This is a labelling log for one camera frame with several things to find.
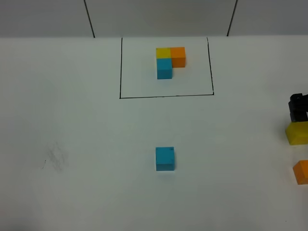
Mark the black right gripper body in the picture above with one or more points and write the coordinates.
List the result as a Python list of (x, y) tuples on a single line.
[(298, 107)]

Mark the orange template block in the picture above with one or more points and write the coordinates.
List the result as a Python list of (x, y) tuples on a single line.
[(178, 57)]

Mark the blue template block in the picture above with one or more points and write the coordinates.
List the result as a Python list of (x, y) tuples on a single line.
[(164, 68)]

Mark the yellow template block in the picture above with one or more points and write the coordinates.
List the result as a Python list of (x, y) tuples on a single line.
[(163, 53)]

